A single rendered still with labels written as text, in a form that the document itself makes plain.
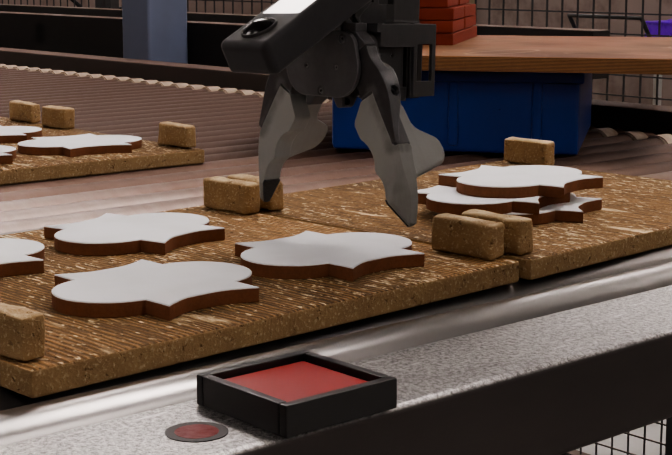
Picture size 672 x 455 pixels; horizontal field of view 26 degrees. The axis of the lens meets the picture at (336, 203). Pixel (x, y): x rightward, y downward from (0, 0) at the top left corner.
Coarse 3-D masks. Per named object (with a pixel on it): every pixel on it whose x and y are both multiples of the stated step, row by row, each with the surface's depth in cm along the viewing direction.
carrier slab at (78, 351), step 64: (64, 256) 106; (128, 256) 106; (192, 256) 106; (448, 256) 106; (64, 320) 87; (128, 320) 87; (192, 320) 87; (256, 320) 87; (320, 320) 91; (0, 384) 79; (64, 384) 78
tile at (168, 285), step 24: (144, 264) 98; (168, 264) 98; (192, 264) 98; (216, 264) 98; (72, 288) 91; (96, 288) 91; (120, 288) 91; (144, 288) 91; (168, 288) 91; (192, 288) 91; (216, 288) 91; (240, 288) 91; (72, 312) 88; (96, 312) 88; (120, 312) 88; (144, 312) 89; (168, 312) 87
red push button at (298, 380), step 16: (272, 368) 79; (288, 368) 79; (304, 368) 79; (320, 368) 79; (240, 384) 76; (256, 384) 76; (272, 384) 76; (288, 384) 76; (304, 384) 76; (320, 384) 76; (336, 384) 76; (352, 384) 76; (288, 400) 74
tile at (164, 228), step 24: (120, 216) 117; (144, 216) 117; (168, 216) 117; (192, 216) 117; (72, 240) 107; (96, 240) 107; (120, 240) 107; (144, 240) 108; (168, 240) 108; (192, 240) 111; (216, 240) 112
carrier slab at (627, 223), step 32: (320, 192) 136; (352, 192) 136; (384, 192) 136; (576, 192) 136; (608, 192) 136; (640, 192) 136; (320, 224) 120; (352, 224) 119; (384, 224) 119; (416, 224) 119; (544, 224) 119; (576, 224) 119; (608, 224) 119; (640, 224) 119; (512, 256) 107; (544, 256) 106; (576, 256) 109; (608, 256) 112
